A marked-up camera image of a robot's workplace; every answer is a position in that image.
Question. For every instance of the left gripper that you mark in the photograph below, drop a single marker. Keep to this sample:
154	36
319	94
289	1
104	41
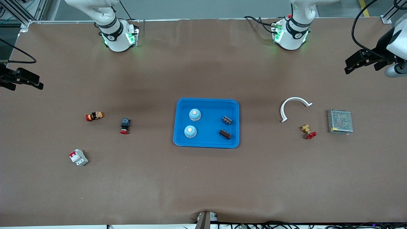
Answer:
381	49

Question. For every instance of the dark brown cylindrical capacitor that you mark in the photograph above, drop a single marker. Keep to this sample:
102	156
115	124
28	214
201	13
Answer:
227	120

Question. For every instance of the dark brown rectangular component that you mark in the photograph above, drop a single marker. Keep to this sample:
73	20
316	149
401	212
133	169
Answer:
225	134

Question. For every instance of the blue round call bell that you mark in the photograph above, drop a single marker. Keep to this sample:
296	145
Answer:
190	131
195	115

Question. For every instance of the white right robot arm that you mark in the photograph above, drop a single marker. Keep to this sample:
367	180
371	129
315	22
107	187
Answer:
117	35

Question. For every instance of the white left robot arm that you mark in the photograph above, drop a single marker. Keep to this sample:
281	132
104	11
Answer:
294	35

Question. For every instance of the metal mesh power supply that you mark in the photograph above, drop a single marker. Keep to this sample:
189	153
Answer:
340	121

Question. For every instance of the white curved plastic strip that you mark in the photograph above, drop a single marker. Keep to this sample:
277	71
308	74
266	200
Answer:
295	98

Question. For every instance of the white red circuit breaker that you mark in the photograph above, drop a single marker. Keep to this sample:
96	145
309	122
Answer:
79	157

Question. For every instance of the blue plastic tray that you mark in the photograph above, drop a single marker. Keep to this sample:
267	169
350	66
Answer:
210	140

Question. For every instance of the brown table mat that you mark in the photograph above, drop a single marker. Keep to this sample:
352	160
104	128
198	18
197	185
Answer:
203	178

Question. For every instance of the aluminium frame profile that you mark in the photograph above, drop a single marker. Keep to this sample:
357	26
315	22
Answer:
386	20
19	13

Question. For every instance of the red orange pushbutton switch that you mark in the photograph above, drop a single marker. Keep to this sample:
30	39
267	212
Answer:
95	116

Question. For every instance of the black switch with red button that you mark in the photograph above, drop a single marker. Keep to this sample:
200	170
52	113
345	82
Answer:
125	123

